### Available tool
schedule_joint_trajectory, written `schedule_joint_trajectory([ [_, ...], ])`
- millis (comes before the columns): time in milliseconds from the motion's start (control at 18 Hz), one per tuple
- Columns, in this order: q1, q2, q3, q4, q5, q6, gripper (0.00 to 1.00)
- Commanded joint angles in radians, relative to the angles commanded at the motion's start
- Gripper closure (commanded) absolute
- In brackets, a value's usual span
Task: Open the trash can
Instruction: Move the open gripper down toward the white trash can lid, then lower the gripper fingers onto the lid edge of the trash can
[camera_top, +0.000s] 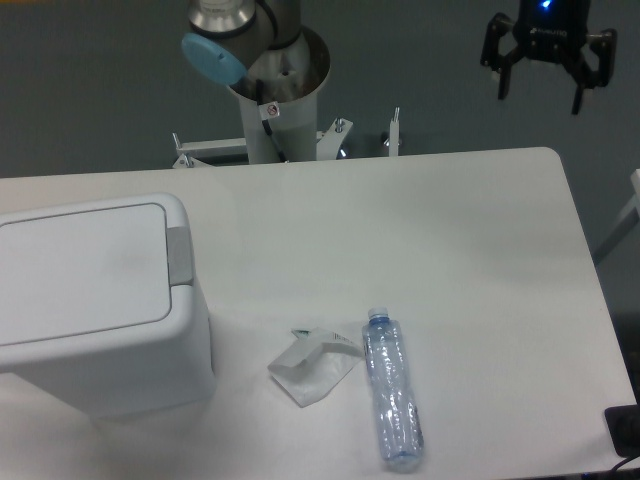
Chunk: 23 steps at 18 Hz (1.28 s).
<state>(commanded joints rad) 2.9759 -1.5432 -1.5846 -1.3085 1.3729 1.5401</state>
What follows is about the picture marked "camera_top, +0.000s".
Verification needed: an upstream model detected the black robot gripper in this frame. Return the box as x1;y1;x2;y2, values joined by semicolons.
480;0;618;116

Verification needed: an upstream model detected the white push-top trash can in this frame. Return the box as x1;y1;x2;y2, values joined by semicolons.
1;193;216;417

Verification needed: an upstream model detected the black device at table edge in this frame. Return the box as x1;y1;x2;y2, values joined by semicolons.
604;404;639;457

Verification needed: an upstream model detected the crumpled clear plastic wrapper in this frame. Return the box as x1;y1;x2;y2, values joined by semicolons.
267;328;364;408

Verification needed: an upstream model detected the clear plastic water bottle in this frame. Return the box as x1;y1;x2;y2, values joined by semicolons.
362;307;424;473

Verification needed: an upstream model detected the white frame at right edge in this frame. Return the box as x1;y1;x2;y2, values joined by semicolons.
592;168;640;266

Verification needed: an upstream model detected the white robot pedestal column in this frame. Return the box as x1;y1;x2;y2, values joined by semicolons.
230;26;330;164

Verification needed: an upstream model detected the white metal base bracket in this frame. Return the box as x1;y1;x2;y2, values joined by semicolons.
172;106;403;169

